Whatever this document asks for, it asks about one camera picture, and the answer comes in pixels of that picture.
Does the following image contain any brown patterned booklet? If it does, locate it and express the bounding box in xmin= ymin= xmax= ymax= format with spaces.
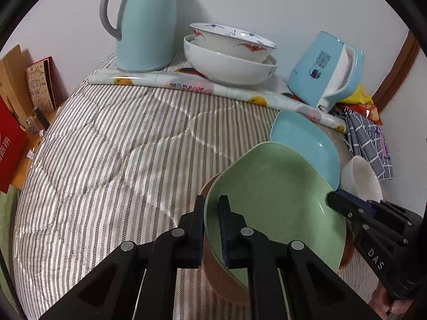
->
xmin=26 ymin=56 xmax=57 ymax=113

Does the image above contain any person's right hand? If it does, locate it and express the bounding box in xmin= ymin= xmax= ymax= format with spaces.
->
xmin=368 ymin=282 xmax=413 ymax=319

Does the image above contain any striped quilted table cover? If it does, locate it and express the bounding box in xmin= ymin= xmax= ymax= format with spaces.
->
xmin=11 ymin=52 xmax=382 ymax=320

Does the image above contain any green square plate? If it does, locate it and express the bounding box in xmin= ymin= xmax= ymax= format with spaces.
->
xmin=204 ymin=142 xmax=346 ymax=271

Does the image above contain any cardboard box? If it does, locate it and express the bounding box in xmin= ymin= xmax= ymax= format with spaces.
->
xmin=1 ymin=45 xmax=33 ymax=129

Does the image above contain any teal thermos jug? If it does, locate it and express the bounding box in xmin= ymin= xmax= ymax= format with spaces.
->
xmin=99 ymin=0 xmax=177 ymax=72

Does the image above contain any rolled patterned plastic sheet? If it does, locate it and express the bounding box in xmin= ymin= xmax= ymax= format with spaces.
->
xmin=88 ymin=69 xmax=347 ymax=134

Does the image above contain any yellow red snack bag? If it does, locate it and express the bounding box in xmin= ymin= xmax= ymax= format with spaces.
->
xmin=337 ymin=85 xmax=383 ymax=126

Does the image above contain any light blue square plate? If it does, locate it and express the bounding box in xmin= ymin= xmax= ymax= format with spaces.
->
xmin=270 ymin=111 xmax=340 ymax=190

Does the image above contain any red box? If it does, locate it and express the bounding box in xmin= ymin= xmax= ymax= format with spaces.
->
xmin=0 ymin=99 xmax=27 ymax=194

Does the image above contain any large white bowl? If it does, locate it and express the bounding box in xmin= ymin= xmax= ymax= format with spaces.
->
xmin=183 ymin=35 xmax=278 ymax=86

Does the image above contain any blue checkered cloth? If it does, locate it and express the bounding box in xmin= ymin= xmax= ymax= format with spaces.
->
xmin=345 ymin=108 xmax=394 ymax=181

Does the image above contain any light blue electric kettle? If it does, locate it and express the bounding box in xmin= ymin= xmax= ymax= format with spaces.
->
xmin=287 ymin=31 xmax=365 ymax=112

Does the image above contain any brown wooden door frame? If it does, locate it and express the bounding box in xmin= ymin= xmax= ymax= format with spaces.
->
xmin=373 ymin=30 xmax=421 ymax=113

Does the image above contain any white bowl with red pattern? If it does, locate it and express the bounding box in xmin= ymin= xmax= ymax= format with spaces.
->
xmin=190 ymin=22 xmax=277 ymax=63

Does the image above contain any brown bowl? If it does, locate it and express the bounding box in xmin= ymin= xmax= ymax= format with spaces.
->
xmin=199 ymin=174 xmax=356 ymax=307

